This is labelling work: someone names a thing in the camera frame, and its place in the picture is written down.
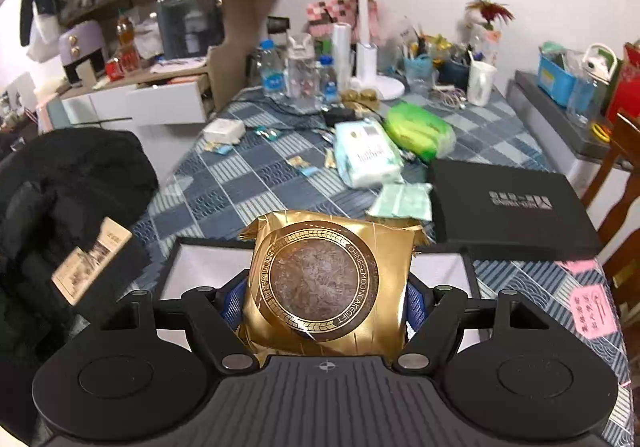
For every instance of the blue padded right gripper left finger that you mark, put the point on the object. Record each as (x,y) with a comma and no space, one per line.
(230,301)

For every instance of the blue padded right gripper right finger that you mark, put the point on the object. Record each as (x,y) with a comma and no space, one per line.
(416,310)

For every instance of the gold mooncake packet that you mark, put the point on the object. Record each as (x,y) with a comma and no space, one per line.
(374,324)

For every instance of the open black gift box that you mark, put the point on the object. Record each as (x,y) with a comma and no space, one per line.
(312,279)

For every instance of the pale green wipes sachet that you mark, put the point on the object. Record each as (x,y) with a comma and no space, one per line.
(403,201)

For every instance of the black box lid with logo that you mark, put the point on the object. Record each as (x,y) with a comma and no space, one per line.
(503,212)

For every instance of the white blue tissue pack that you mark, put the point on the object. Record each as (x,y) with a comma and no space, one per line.
(365,157)

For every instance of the pink sticky note small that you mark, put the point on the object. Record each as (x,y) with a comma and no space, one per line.
(579,267)

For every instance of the pink sticky note large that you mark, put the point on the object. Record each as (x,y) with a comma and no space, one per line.
(592,312)

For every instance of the green tissue pack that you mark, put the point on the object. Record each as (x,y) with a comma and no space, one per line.
(419,131)

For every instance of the white small box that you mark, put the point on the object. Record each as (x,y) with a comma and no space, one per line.
(224,131)

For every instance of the white drawer unit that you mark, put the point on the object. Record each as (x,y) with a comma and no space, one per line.
(166,116)

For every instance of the black power adapter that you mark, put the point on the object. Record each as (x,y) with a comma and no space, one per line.
(337,115)

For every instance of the wooden chair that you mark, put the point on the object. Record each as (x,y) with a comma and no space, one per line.
(621,267)

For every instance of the grey side cabinet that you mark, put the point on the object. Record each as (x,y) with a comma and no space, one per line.
(571,150)

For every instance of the white desk lamp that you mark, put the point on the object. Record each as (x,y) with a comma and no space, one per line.
(366,74)

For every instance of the turquoise pen holder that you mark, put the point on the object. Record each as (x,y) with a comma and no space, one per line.
(419,74)

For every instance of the small blue cap bottle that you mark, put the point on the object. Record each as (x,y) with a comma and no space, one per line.
(328,85)

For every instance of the white plastic cup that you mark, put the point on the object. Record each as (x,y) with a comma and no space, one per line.
(481,81)

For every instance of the clear pink patterned bottle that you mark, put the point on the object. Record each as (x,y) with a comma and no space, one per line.
(302,72)

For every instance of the blue cap water bottle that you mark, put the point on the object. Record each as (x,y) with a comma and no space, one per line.
(271,71)

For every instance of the blue plastic basket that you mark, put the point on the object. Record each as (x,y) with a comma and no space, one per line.
(556,71)

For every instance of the clear jug white lid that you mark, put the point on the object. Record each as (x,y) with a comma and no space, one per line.
(594,71)

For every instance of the clear plastic roll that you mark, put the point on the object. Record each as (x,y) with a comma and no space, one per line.
(342,54)

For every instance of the red gold gift bag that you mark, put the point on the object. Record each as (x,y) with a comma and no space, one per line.
(626,97)

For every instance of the pink checkered box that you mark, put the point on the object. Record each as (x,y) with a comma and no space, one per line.
(321,17)

